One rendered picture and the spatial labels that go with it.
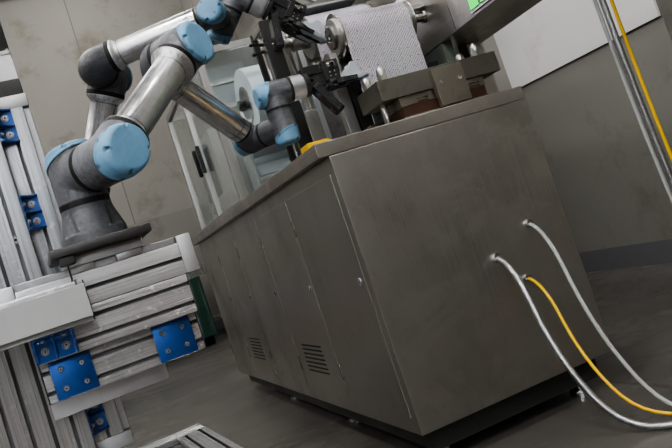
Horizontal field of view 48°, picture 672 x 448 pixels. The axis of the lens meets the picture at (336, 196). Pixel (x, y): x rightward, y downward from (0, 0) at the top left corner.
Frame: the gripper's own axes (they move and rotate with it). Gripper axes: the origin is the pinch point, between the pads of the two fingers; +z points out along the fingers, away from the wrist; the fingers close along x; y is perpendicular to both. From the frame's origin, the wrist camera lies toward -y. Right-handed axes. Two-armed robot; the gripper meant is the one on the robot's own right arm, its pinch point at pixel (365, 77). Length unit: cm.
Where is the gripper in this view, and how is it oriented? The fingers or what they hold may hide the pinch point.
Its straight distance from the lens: 236.4
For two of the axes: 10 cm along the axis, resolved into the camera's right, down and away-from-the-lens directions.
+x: -3.1, 1.5, 9.4
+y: -3.2, -9.5, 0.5
